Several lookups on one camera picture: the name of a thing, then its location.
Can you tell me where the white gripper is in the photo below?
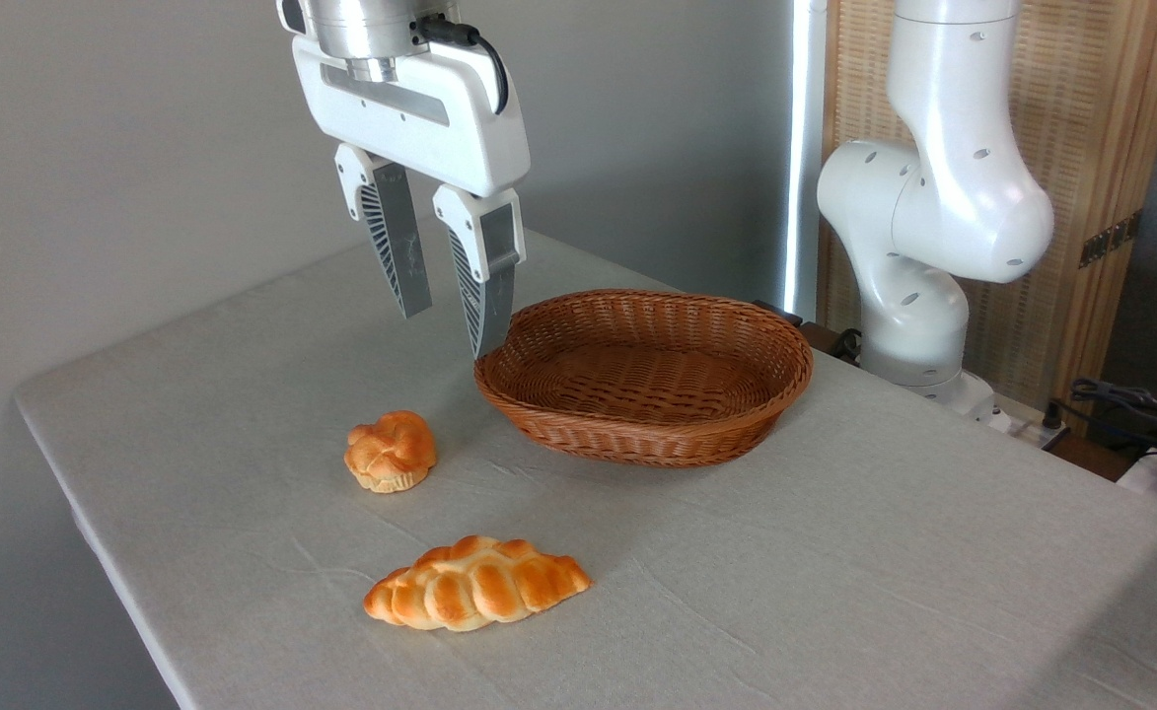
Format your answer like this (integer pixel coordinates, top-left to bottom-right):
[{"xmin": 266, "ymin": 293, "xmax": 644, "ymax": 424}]
[{"xmin": 290, "ymin": 37, "xmax": 532, "ymax": 360}]

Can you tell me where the round knotted bread roll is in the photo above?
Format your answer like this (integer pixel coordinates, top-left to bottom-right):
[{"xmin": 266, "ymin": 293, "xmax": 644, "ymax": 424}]
[{"xmin": 343, "ymin": 410, "xmax": 438, "ymax": 494}]

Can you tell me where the brown oval wicker basket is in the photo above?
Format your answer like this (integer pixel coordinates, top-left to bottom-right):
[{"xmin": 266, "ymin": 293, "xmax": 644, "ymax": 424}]
[{"xmin": 473, "ymin": 288, "xmax": 815, "ymax": 468}]

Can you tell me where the long braided bread loaf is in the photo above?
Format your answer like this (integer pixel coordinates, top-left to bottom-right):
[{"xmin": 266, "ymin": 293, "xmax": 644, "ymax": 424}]
[{"xmin": 362, "ymin": 535, "xmax": 593, "ymax": 633}]

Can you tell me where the silver vertical metal pole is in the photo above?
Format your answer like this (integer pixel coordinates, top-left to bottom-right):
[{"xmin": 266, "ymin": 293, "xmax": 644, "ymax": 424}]
[{"xmin": 783, "ymin": 0, "xmax": 829, "ymax": 322}]

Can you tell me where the black table clamp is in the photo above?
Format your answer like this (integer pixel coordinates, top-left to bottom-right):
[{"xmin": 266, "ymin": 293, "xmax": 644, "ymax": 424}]
[{"xmin": 754, "ymin": 299, "xmax": 862, "ymax": 362}]

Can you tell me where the light grey tablecloth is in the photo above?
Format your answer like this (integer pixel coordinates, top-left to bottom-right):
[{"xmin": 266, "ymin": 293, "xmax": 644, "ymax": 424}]
[{"xmin": 14, "ymin": 227, "xmax": 1157, "ymax": 710}]

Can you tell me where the wooden woven folding screen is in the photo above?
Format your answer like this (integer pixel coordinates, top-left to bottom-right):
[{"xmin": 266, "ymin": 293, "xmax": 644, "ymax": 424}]
[{"xmin": 820, "ymin": 0, "xmax": 1157, "ymax": 410}]

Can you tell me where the black screen hinge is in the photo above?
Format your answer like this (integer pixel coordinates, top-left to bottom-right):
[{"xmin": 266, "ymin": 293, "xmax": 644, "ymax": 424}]
[{"xmin": 1078, "ymin": 209, "xmax": 1144, "ymax": 269}]

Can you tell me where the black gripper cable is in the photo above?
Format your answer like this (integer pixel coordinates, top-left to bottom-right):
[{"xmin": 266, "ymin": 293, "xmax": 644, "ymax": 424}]
[{"xmin": 418, "ymin": 16, "xmax": 511, "ymax": 115}]

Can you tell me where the black cable bundle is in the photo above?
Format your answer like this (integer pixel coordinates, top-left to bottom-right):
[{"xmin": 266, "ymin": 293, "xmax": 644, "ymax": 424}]
[{"xmin": 1044, "ymin": 377, "xmax": 1157, "ymax": 457}]

